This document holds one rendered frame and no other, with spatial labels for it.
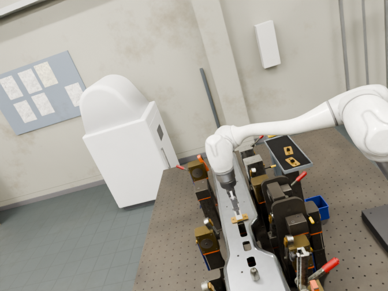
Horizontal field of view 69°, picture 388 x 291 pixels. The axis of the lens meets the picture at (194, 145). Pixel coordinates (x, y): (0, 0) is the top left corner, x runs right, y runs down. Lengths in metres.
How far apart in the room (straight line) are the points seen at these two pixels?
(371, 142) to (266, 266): 0.61
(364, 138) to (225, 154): 0.52
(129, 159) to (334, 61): 2.87
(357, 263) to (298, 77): 2.88
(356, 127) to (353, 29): 3.31
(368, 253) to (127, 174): 2.61
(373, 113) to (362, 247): 0.88
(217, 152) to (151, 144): 2.10
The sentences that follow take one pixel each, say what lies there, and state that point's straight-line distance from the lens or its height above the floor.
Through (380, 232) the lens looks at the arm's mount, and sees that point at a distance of 1.68.
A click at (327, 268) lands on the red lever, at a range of 1.05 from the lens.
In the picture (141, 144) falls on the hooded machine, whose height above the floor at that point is 0.84.
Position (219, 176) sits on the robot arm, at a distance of 1.26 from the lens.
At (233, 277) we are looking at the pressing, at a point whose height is 1.00.
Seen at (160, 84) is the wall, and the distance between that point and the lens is 3.95.
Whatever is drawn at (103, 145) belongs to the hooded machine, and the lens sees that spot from 3.38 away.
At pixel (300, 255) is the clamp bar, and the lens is 0.97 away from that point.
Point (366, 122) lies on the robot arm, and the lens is 0.95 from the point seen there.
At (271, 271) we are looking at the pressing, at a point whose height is 1.00.
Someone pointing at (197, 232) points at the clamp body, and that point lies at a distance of 1.39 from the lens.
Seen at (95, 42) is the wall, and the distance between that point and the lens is 4.07.
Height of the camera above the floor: 1.94
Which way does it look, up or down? 24 degrees down
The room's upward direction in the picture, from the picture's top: 19 degrees counter-clockwise
